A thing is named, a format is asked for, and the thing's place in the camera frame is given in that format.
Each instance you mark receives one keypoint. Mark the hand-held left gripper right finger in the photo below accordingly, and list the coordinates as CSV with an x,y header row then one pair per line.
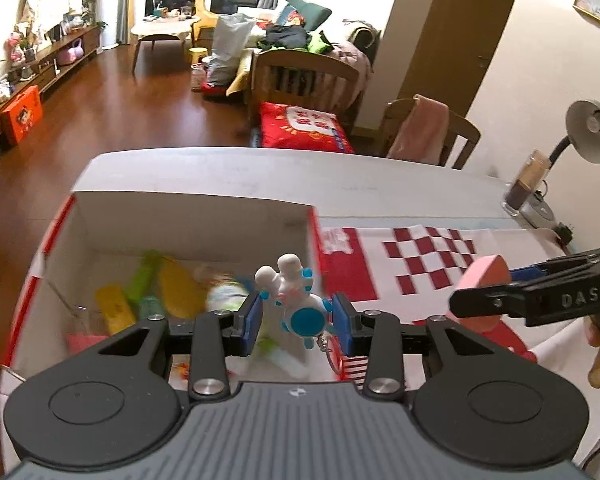
x,y
341,325

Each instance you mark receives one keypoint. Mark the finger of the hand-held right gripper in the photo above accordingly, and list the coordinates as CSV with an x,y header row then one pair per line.
x,y
485,302
530,272

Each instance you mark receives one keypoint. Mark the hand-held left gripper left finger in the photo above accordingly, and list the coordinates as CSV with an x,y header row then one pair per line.
x,y
252,325

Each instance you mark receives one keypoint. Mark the pink heart-shaped block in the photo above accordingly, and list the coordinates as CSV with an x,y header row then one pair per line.
x,y
490,272

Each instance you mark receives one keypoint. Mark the yellow pear-shaped toy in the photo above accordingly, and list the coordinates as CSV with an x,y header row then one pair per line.
x,y
180,290

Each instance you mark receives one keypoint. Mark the teal correction tape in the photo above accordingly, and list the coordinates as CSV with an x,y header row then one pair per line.
x,y
150,307

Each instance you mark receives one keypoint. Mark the bright green highlighter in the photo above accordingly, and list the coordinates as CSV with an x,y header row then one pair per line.
x,y
145,275

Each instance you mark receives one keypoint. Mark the white cardboard box red trim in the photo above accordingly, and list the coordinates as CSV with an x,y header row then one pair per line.
x,y
180,220

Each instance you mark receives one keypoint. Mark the small yellow box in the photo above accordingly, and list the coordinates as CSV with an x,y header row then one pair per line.
x,y
115,310

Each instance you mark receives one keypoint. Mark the red white printed table mat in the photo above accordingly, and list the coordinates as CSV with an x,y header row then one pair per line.
x,y
405,310

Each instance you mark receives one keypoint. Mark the glass bottle with dark contents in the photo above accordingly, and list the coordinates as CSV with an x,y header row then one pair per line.
x,y
525,185

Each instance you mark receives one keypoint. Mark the grey desk lamp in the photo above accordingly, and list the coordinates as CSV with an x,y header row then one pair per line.
x,y
590,130

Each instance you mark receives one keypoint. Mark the pink towel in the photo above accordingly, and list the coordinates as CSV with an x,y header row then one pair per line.
x,y
420,130

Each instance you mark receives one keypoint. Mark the red printed cushion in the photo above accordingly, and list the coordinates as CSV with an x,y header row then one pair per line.
x,y
305,127

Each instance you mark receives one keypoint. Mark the wooden door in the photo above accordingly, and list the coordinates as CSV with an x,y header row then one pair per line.
x,y
460,50

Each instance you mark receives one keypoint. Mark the red bag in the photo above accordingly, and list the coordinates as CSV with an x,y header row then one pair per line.
x,y
215,90

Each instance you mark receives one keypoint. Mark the clear plastic jar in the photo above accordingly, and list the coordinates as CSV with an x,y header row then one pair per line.
x,y
198,79

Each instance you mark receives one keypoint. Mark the pink blanket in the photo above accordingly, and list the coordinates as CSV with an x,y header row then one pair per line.
x,y
352,70

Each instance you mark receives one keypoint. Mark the wooden slatted chair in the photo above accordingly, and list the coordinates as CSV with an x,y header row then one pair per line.
x,y
300,57

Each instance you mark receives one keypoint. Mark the small yellow stool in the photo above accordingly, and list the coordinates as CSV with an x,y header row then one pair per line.
x,y
198,55

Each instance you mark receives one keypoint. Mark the large grey plastic bag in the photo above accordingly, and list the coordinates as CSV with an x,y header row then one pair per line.
x,y
230,45

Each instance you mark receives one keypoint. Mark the green cloth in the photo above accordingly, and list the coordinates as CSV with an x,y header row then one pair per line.
x,y
320,42

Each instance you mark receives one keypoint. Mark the black clothing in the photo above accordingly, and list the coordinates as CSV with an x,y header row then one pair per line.
x,y
285,36

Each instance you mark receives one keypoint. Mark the wooden coffee table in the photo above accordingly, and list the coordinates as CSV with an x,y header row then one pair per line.
x,y
162,27

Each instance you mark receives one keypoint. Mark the orange gift box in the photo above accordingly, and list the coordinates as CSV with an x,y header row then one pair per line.
x,y
22,115

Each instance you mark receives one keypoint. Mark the sofa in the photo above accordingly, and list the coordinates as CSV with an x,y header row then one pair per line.
x,y
250,12

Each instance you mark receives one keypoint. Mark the teal pillow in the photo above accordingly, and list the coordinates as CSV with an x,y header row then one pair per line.
x,y
307,10

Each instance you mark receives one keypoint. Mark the yellow giraffe toy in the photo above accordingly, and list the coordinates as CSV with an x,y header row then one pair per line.
x,y
202,5

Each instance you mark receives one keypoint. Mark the pink toy bag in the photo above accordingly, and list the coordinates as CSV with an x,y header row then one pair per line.
x,y
69,54

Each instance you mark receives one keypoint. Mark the wooden TV cabinet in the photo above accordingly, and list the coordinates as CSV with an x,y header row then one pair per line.
x,y
45,60

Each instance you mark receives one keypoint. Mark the pink doll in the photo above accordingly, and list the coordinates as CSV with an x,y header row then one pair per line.
x,y
16,45

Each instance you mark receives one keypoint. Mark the white printed hanging cloth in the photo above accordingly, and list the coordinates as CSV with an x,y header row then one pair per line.
x,y
50,2

